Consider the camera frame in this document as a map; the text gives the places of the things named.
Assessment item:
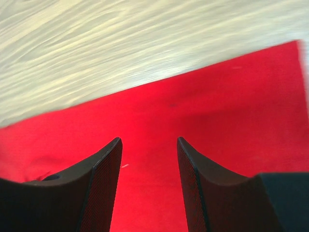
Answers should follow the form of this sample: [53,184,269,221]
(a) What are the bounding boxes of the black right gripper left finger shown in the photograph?
[0,138,123,232]

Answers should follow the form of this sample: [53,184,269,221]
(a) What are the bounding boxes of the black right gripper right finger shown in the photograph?
[177,137,309,232]

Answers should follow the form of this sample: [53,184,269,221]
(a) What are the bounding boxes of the red t-shirt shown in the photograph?
[0,41,309,232]

